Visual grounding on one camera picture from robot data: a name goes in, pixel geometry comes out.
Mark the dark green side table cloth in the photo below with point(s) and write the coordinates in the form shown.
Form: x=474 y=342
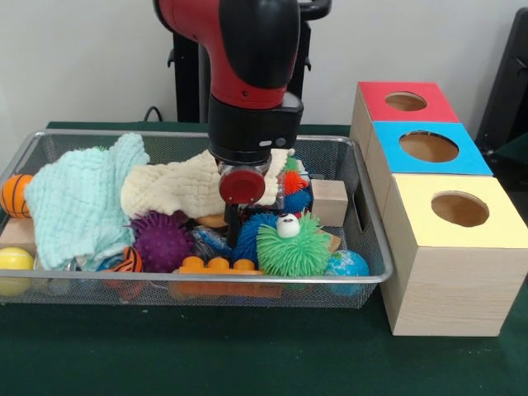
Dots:
x=513 y=158

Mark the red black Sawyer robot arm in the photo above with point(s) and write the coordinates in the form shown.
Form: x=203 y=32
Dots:
x=247 y=62

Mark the yellow ball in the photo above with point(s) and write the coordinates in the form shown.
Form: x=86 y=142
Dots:
x=14 y=260

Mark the cream waffle cloth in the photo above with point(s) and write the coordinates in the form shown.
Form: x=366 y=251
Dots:
x=173 y=185

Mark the light blue waffle cloth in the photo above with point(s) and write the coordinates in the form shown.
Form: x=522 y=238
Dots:
x=78 y=202

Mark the black robot stand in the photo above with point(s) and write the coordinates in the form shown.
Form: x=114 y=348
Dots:
x=185 y=82

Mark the blue puffer ball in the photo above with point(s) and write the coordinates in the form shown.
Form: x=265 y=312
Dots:
x=247 y=241

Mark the green puffer ball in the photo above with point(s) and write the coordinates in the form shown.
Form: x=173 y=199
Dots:
x=293 y=251

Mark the crinkly clear plastic packet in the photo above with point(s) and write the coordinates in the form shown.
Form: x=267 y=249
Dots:
x=210 y=243

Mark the small orange basketball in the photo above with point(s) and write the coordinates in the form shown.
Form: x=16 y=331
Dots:
x=14 y=196

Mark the purple spiky ball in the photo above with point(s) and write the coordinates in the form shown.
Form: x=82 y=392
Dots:
x=163 y=243

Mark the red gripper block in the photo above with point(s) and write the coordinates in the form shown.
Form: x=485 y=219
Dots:
x=241 y=187

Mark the wooden box with three holes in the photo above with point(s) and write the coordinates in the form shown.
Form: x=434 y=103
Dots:
x=445 y=288

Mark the wooden cube block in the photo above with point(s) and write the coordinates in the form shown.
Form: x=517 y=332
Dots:
x=328 y=202

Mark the blue globe ball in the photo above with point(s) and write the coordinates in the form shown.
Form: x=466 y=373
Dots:
x=348 y=264

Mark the orange toy brick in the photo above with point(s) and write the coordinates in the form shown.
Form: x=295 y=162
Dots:
x=214 y=266

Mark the toy burger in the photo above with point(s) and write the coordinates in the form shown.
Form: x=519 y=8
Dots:
x=212 y=222

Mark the shallow clear mesh bin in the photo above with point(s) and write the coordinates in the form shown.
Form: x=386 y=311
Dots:
x=62 y=297

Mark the orange black striped ball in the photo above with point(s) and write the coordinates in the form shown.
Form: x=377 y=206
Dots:
x=128 y=262

